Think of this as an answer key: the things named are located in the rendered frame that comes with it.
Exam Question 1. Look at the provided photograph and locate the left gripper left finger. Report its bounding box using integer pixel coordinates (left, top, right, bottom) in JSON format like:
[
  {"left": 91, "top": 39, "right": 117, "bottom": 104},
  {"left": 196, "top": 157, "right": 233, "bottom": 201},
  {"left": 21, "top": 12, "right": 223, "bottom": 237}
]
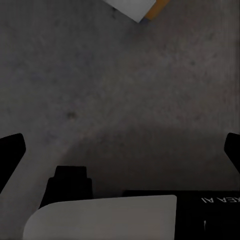
[{"left": 0, "top": 133, "right": 26, "bottom": 193}]

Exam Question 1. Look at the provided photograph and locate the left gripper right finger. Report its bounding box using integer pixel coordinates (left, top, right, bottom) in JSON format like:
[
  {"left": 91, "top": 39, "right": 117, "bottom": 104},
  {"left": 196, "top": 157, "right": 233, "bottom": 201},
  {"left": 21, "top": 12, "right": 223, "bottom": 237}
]
[{"left": 224, "top": 132, "right": 240, "bottom": 173}]

